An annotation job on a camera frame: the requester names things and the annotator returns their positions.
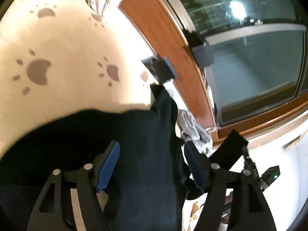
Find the right beige curtain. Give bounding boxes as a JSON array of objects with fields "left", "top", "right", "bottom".
[{"left": 246, "top": 114, "right": 307, "bottom": 150}]

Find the black knit sweater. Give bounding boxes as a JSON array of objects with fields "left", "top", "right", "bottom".
[{"left": 1, "top": 85, "right": 190, "bottom": 230}]

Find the white red string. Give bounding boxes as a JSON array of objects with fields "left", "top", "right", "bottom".
[{"left": 204, "top": 125, "right": 222, "bottom": 133}]

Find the black box on bed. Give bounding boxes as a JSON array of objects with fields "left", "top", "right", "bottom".
[{"left": 141, "top": 56, "right": 178, "bottom": 85}]

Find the yellow paw print blanket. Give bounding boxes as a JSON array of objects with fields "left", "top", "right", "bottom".
[{"left": 1, "top": 0, "right": 157, "bottom": 230}]

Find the grey garment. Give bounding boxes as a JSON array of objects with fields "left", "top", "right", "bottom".
[{"left": 177, "top": 110, "right": 213, "bottom": 157}]

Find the dark box on sill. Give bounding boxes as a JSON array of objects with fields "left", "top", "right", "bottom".
[{"left": 185, "top": 31, "right": 214, "bottom": 69}]

